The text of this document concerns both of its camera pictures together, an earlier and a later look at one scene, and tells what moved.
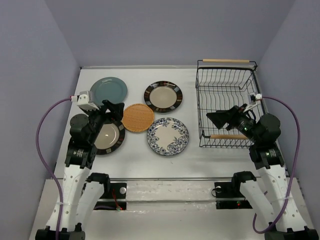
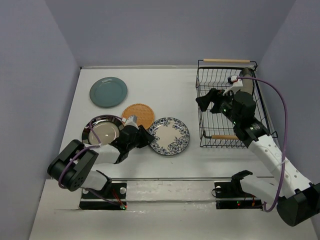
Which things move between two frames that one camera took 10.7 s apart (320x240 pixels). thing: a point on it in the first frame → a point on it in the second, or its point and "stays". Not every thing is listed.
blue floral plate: x=167 y=136 stays
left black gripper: x=116 y=113 → x=146 y=138
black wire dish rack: x=221 y=84 stays
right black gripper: x=231 y=116 → x=204 y=101
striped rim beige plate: x=163 y=96 → x=247 y=84
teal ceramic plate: x=109 y=88 stays
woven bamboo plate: x=137 y=117 stays
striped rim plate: x=109 y=138 stays
